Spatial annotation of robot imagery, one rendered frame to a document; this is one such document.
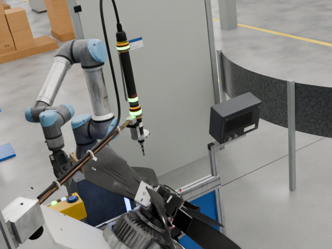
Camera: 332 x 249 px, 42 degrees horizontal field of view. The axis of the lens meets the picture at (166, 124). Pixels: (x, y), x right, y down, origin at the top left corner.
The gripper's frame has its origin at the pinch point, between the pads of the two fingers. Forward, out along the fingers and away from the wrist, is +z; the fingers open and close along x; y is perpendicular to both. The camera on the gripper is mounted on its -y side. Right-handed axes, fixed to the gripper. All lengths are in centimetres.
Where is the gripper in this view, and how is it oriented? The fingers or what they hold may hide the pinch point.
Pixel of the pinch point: (67, 185)
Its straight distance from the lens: 203.1
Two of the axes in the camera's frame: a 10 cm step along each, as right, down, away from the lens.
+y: -4.8, -3.1, 8.2
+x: -8.7, 3.1, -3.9
